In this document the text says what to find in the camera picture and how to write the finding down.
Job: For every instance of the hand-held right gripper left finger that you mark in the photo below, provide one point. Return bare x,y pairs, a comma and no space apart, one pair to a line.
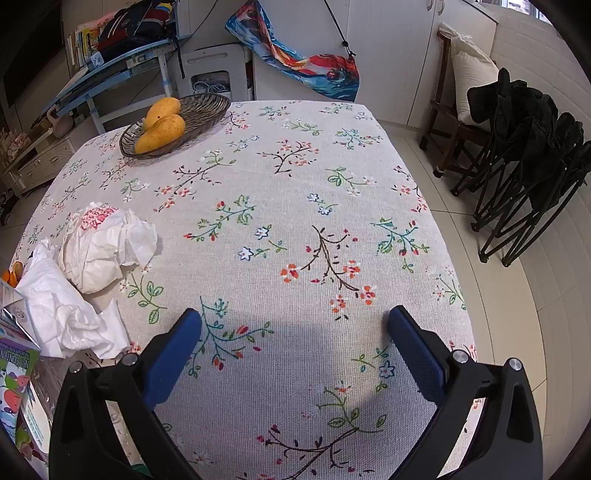
171,355

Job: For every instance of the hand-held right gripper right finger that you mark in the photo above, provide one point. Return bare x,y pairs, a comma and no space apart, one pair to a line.
415,350

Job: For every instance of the white tissue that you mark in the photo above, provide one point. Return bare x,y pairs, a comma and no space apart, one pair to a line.
51,295
111,332

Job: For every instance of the colourful cartoon packet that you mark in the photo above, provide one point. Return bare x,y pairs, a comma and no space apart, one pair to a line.
14,383

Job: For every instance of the floral tablecloth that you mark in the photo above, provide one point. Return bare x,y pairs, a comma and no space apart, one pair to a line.
286,207

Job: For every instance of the yellow mango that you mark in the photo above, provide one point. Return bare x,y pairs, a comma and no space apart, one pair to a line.
161,110
159,134

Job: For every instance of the cream television cabinet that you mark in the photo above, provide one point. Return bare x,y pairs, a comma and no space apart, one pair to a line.
41,161

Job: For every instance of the wooden chair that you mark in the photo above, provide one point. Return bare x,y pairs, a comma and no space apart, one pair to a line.
436,115

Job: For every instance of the wicker basket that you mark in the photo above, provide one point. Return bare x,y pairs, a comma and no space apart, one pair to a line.
203,115

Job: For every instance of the black folding chair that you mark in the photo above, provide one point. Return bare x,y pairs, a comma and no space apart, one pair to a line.
563,152
508,106

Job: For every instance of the pink kettlebell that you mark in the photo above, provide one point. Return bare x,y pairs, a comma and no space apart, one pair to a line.
62,127

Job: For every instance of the cream cushion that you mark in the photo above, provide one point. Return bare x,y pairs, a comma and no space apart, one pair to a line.
471,74

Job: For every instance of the colourful printed cloth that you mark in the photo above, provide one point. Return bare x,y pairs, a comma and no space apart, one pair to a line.
332,74

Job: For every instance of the blue study desk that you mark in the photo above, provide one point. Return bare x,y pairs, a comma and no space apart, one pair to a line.
115,64

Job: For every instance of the white cabinet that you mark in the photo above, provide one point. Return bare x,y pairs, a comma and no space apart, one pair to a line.
392,55

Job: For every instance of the row of books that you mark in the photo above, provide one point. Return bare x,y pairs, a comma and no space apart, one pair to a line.
83,41

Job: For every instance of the dark backpack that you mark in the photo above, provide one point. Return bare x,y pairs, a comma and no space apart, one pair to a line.
134,27

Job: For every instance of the black television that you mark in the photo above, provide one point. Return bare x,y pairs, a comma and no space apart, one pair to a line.
27,55

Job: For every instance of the window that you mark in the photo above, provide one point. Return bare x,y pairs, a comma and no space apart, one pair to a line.
521,5

